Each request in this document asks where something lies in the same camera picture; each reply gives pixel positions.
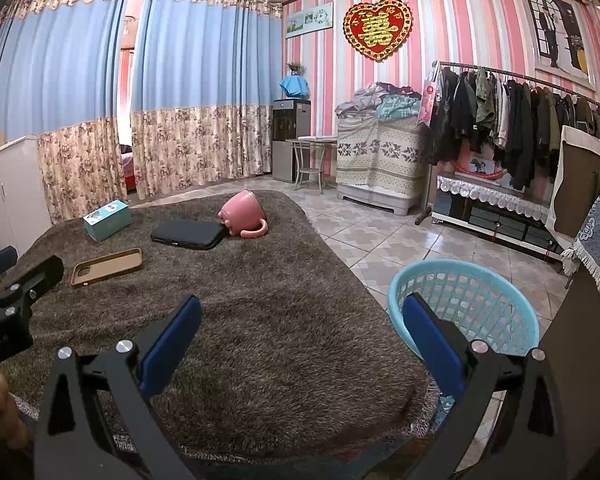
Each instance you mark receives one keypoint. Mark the blue cloth bottle cover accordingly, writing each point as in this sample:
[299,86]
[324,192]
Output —
[295,87]

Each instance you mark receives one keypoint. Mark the row of hanging clothes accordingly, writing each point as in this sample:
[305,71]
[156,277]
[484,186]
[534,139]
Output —
[500,115]

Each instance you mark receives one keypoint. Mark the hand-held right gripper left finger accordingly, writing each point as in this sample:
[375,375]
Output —
[172,342]

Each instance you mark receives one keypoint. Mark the large pink mug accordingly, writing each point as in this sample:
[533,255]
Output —
[242,212]

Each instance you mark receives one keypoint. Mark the metal clothes rack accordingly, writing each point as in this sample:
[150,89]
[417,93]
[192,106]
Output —
[530,79]

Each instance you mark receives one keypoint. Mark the pink hanging bag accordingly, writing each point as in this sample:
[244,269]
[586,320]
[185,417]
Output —
[427,102]

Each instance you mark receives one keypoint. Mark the window figure wall poster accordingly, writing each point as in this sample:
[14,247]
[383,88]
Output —
[557,35]

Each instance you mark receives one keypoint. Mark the small potted plant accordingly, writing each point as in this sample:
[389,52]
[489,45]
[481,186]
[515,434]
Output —
[295,67]

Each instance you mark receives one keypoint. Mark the white lace cloth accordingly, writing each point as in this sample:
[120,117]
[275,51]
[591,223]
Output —
[490,195]

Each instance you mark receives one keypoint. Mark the blue floral curtain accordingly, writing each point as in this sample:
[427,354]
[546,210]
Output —
[65,70]
[200,70]

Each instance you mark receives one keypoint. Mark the pile of clothes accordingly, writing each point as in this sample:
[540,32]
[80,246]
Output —
[385,105]

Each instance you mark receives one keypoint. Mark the patterned cover cloth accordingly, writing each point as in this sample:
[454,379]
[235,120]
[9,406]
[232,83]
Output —
[380,155]

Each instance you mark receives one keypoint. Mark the white-edged brown board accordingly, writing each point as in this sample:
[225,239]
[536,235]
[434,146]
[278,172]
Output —
[585,185]

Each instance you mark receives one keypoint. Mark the small metal side table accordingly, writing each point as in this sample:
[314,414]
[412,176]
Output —
[312,160]

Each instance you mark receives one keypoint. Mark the teal tissue box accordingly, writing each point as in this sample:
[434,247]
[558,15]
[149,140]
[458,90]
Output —
[107,220]

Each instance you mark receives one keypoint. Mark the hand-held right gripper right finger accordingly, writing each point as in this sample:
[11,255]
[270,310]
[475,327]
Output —
[432,340]

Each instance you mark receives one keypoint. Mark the grey plastic storage cabinet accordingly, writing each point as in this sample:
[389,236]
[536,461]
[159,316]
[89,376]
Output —
[375,201]

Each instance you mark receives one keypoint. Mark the light blue plastic basket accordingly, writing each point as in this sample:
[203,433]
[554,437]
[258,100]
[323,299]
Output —
[475,295]

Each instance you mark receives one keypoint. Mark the black zip case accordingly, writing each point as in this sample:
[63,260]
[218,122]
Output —
[187,234]

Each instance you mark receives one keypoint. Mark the person's left hand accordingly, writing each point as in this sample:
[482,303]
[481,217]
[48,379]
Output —
[2,400]

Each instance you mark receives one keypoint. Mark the white cabinet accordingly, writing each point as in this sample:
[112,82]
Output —
[10,195]

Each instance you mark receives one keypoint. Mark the long wall picture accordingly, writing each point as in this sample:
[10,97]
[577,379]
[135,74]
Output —
[310,19]

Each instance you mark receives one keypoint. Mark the pink printed box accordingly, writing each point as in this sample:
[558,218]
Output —
[482,167]

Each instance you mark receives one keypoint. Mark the pink bedding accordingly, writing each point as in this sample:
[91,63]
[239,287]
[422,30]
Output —
[127,160]

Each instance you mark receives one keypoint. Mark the brown phone case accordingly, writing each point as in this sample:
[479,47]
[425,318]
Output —
[107,267]

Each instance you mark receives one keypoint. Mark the red heart wall decoration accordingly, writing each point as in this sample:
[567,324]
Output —
[377,27]

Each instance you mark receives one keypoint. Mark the brown shaggy rug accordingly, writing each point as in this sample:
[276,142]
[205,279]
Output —
[280,320]

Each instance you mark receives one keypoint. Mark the dark wooden furniture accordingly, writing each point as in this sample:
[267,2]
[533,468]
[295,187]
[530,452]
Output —
[575,360]

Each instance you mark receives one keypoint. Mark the low black cabinet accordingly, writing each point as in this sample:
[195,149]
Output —
[495,222]

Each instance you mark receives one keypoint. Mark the grey water dispenser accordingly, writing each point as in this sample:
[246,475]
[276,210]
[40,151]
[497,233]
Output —
[290,140]

